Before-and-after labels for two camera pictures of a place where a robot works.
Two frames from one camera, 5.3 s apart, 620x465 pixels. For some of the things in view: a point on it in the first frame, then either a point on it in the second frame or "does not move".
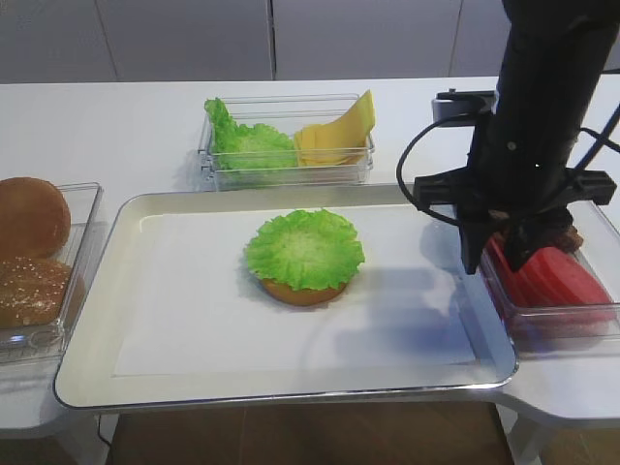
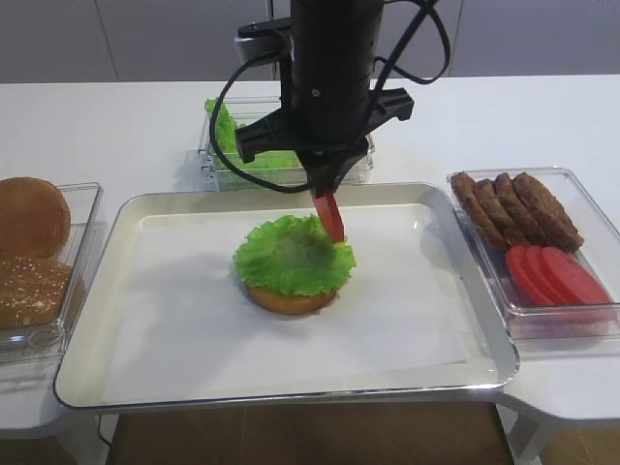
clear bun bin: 42,342 does not move
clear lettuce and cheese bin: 284,141 does not move
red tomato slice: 495,242 → 330,215
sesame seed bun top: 32,291 does not move
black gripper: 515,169 → 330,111
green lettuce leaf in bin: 241,147 does not move
